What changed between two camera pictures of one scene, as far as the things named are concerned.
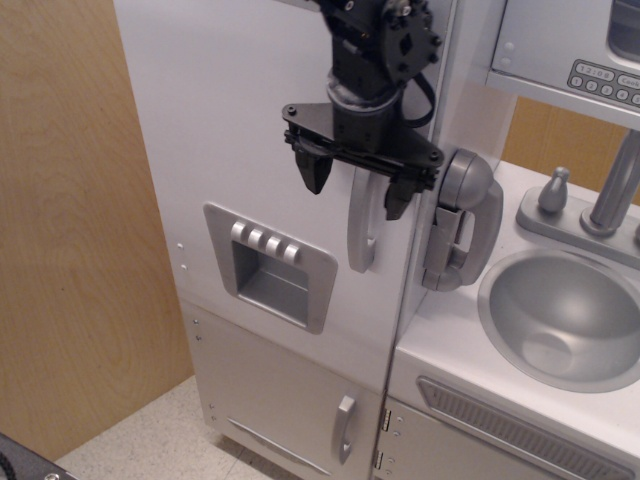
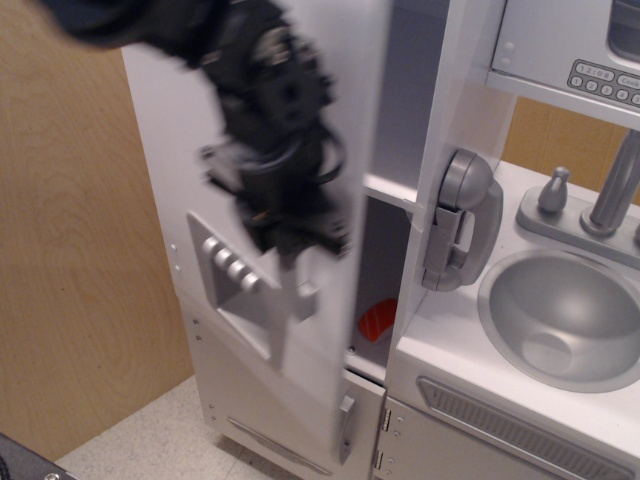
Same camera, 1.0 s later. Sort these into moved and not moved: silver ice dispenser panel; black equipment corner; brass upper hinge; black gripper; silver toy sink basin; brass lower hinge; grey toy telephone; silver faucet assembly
Moved: black gripper; silver ice dispenser panel
Not moved: silver faucet assembly; grey toy telephone; brass upper hinge; black equipment corner; silver toy sink basin; brass lower hinge
